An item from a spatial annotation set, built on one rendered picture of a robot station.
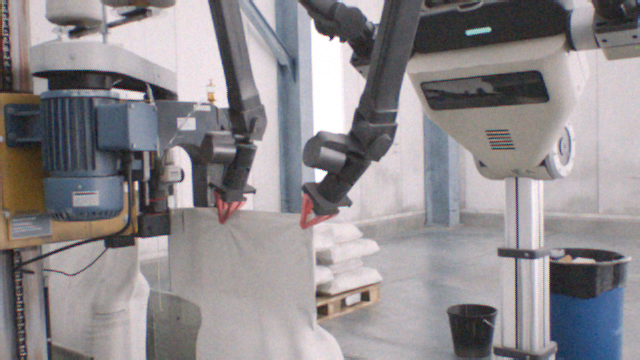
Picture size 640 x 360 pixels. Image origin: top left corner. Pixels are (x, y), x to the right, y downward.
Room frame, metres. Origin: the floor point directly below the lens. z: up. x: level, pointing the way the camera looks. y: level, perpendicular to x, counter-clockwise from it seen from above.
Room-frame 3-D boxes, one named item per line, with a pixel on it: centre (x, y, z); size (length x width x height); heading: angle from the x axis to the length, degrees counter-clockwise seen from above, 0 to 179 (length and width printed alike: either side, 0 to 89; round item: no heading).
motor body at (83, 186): (1.26, 0.46, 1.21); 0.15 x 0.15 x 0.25
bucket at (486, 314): (3.69, -0.89, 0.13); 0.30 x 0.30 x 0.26
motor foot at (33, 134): (1.29, 0.54, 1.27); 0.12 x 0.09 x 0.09; 139
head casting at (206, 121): (1.72, 0.42, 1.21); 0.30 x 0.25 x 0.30; 49
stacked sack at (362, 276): (4.97, -0.15, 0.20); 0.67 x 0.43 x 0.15; 139
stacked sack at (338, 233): (5.13, 0.01, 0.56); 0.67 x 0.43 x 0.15; 49
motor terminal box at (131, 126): (1.23, 0.36, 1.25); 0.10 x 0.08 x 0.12; 164
